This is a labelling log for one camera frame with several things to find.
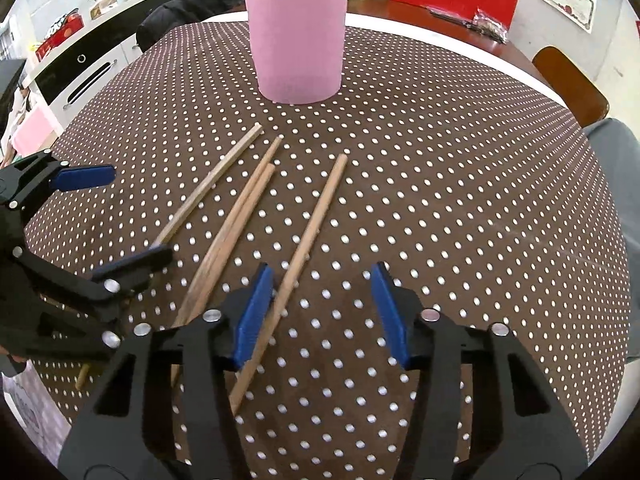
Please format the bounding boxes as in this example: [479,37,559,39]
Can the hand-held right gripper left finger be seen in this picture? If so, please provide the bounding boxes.
[59,261,276,480]

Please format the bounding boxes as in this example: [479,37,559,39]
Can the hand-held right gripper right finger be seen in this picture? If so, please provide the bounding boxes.
[370,261,588,480]

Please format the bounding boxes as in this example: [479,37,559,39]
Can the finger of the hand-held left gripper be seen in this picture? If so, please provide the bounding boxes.
[0,151,117,211]
[10,244,174,361]

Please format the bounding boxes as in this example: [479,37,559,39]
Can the wooden chopstick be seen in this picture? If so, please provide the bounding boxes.
[180,162,277,326]
[75,122,265,391]
[170,136,284,333]
[227,153,349,415]

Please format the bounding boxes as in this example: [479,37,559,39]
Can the pink cup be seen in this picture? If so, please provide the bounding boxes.
[242,0,348,105]

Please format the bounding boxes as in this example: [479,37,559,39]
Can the pink box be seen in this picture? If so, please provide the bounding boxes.
[12,109,55,157]

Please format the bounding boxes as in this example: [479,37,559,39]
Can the white cabinet with black top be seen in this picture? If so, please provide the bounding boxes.
[30,0,181,128]

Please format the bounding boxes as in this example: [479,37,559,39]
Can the row of red boxes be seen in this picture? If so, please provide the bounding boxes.
[35,7,86,61]

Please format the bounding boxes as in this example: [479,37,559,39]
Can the brown dotted tablecloth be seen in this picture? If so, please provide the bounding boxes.
[22,24,632,480]

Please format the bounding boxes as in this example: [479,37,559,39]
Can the black jacket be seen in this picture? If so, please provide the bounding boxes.
[136,0,268,53]

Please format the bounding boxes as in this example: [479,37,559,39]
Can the brown wooden chair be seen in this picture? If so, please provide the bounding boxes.
[531,46,610,128]

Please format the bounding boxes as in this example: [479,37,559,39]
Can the brown wooden table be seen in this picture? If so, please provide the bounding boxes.
[345,0,546,88]

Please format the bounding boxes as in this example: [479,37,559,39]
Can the black flat packet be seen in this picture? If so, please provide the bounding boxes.
[427,6,476,27]

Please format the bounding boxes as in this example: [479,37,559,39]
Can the clear dark snack packet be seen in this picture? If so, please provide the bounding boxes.
[472,7,508,43]

